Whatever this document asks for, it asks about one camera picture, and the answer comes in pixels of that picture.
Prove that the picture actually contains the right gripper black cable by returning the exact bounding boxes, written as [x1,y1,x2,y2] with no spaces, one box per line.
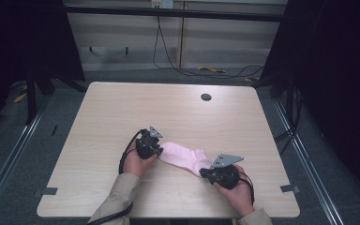
[238,171,256,206]

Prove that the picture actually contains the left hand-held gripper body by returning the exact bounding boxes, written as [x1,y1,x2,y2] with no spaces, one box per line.
[135,126,164,160]

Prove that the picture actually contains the metal floor rail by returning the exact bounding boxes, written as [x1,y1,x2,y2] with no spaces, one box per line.
[272,98,345,225]
[0,93,51,218]

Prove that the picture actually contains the black curtain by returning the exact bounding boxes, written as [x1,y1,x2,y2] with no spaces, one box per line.
[0,0,86,132]
[260,0,360,205]

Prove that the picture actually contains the black cable bundle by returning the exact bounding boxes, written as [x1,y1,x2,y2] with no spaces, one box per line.
[274,89,305,157]

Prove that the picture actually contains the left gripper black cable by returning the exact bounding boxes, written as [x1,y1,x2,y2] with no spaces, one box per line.
[86,128,146,225]

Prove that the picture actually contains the person's right hand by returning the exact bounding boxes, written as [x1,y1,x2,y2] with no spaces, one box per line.
[215,164,256,218]

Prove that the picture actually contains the person's left hand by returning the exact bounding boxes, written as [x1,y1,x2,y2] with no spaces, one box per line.
[122,149,158,179]

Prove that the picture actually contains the black hanging floor cable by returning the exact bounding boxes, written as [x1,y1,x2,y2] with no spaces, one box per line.
[152,15,265,80]

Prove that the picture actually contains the yellow floor object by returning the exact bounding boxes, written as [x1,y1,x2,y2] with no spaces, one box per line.
[197,65,226,75]

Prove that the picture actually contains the black stand post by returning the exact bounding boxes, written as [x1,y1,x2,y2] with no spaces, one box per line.
[25,67,39,126]

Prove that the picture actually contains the black horizontal bar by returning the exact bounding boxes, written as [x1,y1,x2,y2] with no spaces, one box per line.
[63,4,287,23]

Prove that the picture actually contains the grey tape strip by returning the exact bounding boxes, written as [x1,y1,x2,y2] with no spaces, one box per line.
[279,184,301,194]
[41,187,59,197]

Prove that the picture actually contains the white power outlet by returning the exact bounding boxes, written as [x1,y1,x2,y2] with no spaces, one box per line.
[151,0,174,9]

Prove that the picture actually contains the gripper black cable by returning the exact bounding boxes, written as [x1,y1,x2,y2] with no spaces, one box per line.
[238,171,256,206]
[86,128,146,225]

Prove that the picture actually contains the yellow floor tape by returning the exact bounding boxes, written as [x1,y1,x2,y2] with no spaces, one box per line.
[13,85,28,104]

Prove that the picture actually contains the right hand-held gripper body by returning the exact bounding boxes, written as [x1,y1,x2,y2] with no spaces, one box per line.
[210,153,245,190]

